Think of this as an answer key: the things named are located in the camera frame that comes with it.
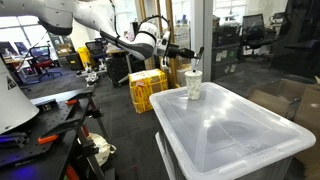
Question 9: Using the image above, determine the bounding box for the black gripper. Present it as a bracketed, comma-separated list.
[167, 44, 204, 59]

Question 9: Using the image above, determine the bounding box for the clear plastic storage bin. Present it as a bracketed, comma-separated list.
[154, 131, 298, 180]

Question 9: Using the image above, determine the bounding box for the black office chair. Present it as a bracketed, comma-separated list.
[29, 45, 57, 81]

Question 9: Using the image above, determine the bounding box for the yellow wrapped box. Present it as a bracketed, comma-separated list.
[129, 69, 168, 113]

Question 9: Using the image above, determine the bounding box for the brown cardboard box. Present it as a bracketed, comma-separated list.
[247, 79, 320, 179]

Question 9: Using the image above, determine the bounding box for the large clear plastic bin lid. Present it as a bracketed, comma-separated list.
[150, 82, 316, 180]

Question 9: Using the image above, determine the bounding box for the white paper cup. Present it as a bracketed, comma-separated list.
[185, 71, 202, 100]

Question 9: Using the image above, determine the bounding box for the white crumpled bag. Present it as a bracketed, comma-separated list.
[88, 133, 117, 166]

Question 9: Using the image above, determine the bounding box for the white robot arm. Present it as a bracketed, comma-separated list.
[0, 0, 204, 60]

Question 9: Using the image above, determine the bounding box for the black perforated workbench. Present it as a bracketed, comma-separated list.
[0, 88, 104, 180]

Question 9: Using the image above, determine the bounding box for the orange handled clamp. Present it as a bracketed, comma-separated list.
[37, 135, 59, 145]

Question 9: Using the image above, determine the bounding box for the black and white marker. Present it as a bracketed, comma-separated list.
[192, 52, 201, 73]

